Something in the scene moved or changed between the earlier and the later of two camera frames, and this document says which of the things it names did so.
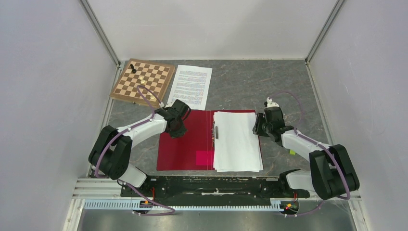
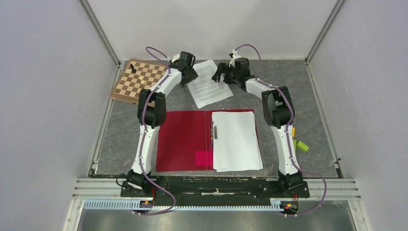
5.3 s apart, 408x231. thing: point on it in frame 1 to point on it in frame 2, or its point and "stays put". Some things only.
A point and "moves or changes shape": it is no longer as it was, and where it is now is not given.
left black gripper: (179, 133) to (193, 75)
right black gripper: (257, 129) to (223, 68)
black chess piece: (133, 70) stays put
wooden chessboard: (143, 82) stays put
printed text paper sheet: (190, 86) moves or changes shape
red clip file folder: (195, 151) stays put
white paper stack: (237, 148) stays put
